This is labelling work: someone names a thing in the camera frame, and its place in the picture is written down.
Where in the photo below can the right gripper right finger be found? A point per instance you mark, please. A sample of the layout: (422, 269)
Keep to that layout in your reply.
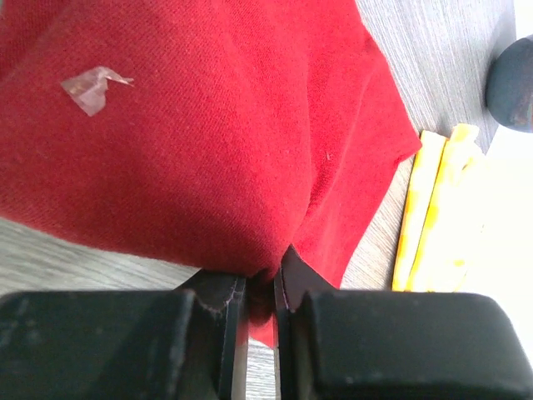
(361, 344)

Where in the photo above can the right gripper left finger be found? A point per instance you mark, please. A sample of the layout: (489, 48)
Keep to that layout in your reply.
(186, 343)

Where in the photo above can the orange checkered cloth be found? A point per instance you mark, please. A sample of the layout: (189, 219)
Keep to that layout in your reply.
(441, 223)

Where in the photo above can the red t-shirt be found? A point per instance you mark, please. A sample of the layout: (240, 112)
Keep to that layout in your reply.
(215, 134)

